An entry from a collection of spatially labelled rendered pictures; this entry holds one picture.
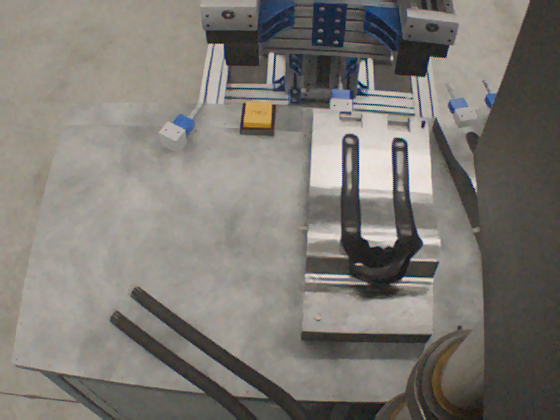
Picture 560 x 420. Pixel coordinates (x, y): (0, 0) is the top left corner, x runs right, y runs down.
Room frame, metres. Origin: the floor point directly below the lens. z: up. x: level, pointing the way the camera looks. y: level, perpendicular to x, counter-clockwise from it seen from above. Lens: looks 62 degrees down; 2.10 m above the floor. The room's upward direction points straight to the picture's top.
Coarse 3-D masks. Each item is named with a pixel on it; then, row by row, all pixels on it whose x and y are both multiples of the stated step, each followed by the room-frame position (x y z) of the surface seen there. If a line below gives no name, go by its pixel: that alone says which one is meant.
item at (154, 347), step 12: (108, 312) 0.45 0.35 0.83; (120, 324) 0.42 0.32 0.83; (132, 324) 0.42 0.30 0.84; (132, 336) 0.39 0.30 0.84; (144, 336) 0.39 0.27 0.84; (144, 348) 0.37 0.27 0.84; (156, 348) 0.37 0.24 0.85; (168, 360) 0.34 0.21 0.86; (180, 360) 0.34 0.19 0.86; (180, 372) 0.32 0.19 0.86; (192, 372) 0.32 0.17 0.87; (204, 384) 0.29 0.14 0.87
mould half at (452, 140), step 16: (480, 112) 0.94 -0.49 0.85; (432, 128) 0.92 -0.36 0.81; (448, 128) 0.89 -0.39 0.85; (464, 128) 0.89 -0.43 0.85; (480, 128) 0.89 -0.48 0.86; (448, 144) 0.84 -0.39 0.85; (464, 144) 0.84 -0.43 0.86; (448, 160) 0.82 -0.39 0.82; (464, 160) 0.79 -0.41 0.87; (464, 176) 0.75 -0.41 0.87; (464, 192) 0.73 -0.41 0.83; (480, 240) 0.61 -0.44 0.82
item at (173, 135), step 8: (200, 104) 0.97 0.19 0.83; (192, 112) 0.94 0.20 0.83; (176, 120) 0.91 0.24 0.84; (184, 120) 0.91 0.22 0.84; (192, 120) 0.91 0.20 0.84; (168, 128) 0.88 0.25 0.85; (176, 128) 0.88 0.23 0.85; (184, 128) 0.89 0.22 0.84; (192, 128) 0.90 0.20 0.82; (160, 136) 0.87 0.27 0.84; (168, 136) 0.86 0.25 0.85; (176, 136) 0.86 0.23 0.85; (184, 136) 0.87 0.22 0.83; (168, 144) 0.86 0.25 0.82; (176, 144) 0.85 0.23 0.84; (184, 144) 0.87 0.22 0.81; (176, 152) 0.85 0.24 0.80
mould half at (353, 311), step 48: (336, 144) 0.81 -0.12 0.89; (384, 144) 0.81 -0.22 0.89; (336, 192) 0.70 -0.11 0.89; (384, 192) 0.70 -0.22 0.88; (336, 240) 0.56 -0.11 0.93; (384, 240) 0.56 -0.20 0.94; (432, 240) 0.56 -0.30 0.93; (336, 288) 0.50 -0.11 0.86; (384, 288) 0.49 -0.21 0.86; (432, 288) 0.49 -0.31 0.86; (336, 336) 0.40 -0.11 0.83; (384, 336) 0.40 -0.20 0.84
